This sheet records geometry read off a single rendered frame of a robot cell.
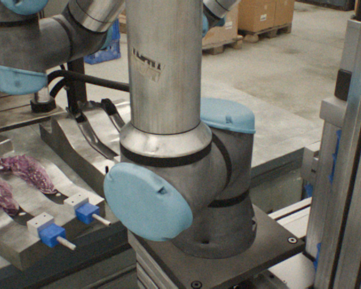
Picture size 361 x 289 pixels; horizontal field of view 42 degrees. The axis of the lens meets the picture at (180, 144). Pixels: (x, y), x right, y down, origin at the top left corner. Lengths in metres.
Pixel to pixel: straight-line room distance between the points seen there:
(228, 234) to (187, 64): 0.32
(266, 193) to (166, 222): 1.17
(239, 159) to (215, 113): 0.07
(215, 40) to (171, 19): 4.83
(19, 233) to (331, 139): 0.73
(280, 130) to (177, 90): 1.24
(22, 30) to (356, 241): 0.57
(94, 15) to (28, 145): 0.98
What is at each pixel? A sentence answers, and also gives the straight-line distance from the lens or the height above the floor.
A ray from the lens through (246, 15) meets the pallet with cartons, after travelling 5.92.
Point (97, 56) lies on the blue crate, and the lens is 5.11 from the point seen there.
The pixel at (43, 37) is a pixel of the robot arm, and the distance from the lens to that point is 0.73.
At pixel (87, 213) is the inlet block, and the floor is 0.87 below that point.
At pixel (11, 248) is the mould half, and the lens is 1.12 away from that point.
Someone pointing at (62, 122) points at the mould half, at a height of 0.93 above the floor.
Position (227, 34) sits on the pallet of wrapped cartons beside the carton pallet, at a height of 0.21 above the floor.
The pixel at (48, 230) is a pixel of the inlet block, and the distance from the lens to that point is 1.12.
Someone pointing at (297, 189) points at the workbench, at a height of 0.57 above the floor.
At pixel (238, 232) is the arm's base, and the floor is 1.08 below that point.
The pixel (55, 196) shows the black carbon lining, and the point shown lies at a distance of 1.27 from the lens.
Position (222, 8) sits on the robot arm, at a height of 1.34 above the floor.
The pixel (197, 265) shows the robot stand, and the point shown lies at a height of 1.04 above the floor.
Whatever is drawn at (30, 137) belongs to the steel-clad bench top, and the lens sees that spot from 1.72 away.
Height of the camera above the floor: 1.53
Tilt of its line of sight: 27 degrees down
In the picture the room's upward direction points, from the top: straight up
